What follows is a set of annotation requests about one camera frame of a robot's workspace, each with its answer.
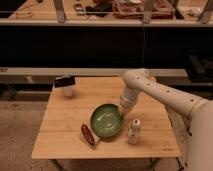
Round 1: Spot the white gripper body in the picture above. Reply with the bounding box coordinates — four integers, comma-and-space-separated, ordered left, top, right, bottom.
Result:
118, 87, 140, 116

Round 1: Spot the green ceramic bowl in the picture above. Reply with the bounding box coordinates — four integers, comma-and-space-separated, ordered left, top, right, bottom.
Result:
90, 104, 123, 138

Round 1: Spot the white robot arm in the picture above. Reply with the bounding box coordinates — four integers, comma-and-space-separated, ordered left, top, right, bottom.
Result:
119, 68, 213, 171

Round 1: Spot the wooden side table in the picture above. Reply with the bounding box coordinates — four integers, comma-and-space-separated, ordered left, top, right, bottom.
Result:
31, 76, 181, 171

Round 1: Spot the red chip packet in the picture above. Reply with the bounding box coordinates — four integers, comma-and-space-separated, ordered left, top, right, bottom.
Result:
81, 124, 95, 146

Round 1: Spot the white cup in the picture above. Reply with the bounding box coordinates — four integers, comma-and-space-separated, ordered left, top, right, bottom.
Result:
63, 85, 74, 98

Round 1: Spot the black card on cup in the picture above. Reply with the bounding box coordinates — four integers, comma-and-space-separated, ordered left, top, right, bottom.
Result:
54, 76, 75, 88

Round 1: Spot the red wicker tray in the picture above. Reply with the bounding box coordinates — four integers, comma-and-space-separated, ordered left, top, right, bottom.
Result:
113, 0, 175, 19

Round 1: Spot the black flat object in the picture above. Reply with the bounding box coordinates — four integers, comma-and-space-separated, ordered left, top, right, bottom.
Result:
85, 3, 112, 17

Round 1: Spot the long wooden bench shelf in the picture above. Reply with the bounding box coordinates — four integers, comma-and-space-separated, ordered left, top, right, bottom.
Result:
0, 0, 213, 27

